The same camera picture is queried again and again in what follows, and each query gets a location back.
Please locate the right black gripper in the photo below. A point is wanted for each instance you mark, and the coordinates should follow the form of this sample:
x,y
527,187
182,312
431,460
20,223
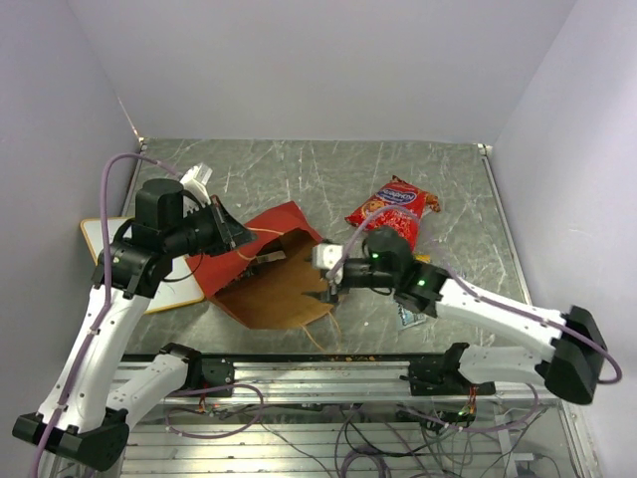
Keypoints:
x,y
324,295

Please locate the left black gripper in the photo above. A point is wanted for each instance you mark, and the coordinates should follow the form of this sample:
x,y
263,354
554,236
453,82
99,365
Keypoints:
x,y
236,235

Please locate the red paper bag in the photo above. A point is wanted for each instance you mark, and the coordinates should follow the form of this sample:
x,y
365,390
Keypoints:
x,y
268,296

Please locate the white blue snack wrapper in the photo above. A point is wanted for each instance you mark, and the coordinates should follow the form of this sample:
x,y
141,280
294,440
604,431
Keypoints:
x,y
407,319

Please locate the red candy bag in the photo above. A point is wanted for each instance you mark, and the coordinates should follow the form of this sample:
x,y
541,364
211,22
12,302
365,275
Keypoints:
x,y
403,205

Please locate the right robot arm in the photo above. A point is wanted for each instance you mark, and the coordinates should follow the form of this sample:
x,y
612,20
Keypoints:
x,y
561,351

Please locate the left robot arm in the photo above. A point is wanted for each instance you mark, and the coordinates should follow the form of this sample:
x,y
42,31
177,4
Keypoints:
x,y
84,419

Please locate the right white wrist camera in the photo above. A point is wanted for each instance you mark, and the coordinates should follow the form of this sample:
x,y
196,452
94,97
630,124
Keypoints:
x,y
326,257

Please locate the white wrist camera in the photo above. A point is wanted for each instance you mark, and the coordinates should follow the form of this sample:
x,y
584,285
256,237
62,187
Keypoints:
x,y
195,180
326,257

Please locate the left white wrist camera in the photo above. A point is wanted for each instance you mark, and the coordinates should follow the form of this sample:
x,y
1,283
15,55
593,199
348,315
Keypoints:
x,y
195,180

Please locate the aluminium frame rail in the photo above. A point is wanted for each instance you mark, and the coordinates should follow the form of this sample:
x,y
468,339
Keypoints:
x,y
240,382

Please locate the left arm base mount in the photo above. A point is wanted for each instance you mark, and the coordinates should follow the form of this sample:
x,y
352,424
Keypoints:
x,y
209,375

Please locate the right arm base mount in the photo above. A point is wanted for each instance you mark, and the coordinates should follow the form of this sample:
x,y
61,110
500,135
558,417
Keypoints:
x,y
439,374

